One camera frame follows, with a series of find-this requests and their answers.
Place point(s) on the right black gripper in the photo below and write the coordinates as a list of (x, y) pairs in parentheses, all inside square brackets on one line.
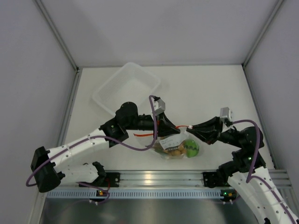
[(215, 124)]

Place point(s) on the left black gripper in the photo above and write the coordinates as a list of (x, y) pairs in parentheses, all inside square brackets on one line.
[(166, 128)]

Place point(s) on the clear zip top bag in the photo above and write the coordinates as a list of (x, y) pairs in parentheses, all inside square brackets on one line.
[(177, 139)]

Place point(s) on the fake longan fruit bunch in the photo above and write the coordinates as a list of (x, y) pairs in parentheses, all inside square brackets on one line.
[(176, 152)]

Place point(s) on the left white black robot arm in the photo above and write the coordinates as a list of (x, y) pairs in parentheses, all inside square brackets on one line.
[(60, 165)]

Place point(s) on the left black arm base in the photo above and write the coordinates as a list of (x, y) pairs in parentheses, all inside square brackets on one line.
[(112, 180)]

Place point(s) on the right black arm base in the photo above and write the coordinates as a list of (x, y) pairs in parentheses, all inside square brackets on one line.
[(212, 180)]

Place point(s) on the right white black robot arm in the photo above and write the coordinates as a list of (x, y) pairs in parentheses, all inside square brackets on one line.
[(247, 173)]

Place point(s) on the fake green avocado half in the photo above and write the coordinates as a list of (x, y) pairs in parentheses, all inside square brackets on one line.
[(191, 147)]

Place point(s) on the white plastic mesh basket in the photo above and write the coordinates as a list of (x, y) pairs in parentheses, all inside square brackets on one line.
[(131, 82)]

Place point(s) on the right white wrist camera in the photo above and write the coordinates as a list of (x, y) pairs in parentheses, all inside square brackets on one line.
[(226, 114)]

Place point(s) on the aluminium mounting rail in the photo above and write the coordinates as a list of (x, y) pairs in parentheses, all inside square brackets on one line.
[(161, 178)]

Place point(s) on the white slotted cable duct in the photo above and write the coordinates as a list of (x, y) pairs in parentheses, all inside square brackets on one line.
[(136, 194)]

